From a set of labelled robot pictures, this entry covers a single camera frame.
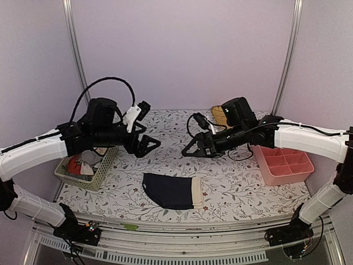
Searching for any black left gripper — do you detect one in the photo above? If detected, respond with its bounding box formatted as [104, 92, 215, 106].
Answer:
[94, 123, 162, 158]

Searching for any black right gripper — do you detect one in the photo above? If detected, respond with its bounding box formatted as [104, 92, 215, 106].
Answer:
[181, 123, 248, 159]

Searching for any navy underwear with cream waistband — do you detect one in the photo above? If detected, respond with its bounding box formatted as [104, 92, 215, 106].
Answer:
[142, 173, 204, 210]

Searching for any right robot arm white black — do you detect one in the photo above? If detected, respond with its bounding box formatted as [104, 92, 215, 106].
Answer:
[181, 113, 352, 241]

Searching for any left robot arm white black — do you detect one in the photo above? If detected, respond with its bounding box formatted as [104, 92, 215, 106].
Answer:
[1, 122, 161, 240]

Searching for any cream perforated laundry basket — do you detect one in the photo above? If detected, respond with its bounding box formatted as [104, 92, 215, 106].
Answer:
[54, 147, 118, 191]

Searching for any yellow woven bamboo tray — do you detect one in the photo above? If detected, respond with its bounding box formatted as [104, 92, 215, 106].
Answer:
[211, 105, 232, 129]

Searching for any beige garment in basket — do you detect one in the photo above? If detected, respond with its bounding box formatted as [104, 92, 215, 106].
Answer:
[93, 147, 109, 156]

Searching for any red garment in basket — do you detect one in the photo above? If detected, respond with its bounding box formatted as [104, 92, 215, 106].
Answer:
[67, 155, 81, 175]

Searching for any pink divided organizer box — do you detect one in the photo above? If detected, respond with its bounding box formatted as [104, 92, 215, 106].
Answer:
[252, 146, 314, 186]

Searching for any green tape piece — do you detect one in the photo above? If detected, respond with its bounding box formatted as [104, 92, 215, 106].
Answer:
[122, 224, 138, 231]

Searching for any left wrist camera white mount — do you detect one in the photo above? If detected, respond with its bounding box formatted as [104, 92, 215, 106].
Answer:
[122, 101, 151, 133]

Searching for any right black camera cable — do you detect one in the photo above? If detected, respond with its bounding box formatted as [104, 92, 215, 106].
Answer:
[186, 114, 257, 161]

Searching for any left black braided cable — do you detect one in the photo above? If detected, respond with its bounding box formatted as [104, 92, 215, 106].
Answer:
[71, 77, 137, 125]

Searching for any aluminium front rail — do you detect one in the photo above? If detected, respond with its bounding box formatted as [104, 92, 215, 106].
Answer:
[23, 214, 346, 264]

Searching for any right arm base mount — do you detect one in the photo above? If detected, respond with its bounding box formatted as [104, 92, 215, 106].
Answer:
[264, 221, 314, 246]

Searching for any left aluminium frame post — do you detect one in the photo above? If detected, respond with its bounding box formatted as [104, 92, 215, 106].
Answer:
[62, 0, 87, 90]

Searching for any aluminium frame post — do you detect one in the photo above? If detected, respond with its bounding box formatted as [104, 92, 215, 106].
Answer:
[62, 0, 87, 90]
[271, 0, 303, 115]

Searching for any right aluminium frame post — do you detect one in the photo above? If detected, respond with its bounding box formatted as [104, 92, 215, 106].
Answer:
[271, 0, 303, 115]

